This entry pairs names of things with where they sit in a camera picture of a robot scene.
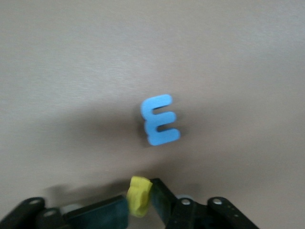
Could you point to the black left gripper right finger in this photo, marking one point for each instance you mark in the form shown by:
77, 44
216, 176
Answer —
181, 214

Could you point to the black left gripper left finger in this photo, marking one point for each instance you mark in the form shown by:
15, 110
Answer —
95, 214

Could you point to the yellow foam letter d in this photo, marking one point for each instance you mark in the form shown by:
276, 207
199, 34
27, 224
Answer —
139, 198

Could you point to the blue foam letter m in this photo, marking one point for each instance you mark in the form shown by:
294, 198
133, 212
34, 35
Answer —
150, 124

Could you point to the brown table cover sheet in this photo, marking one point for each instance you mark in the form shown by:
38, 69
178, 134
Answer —
71, 71

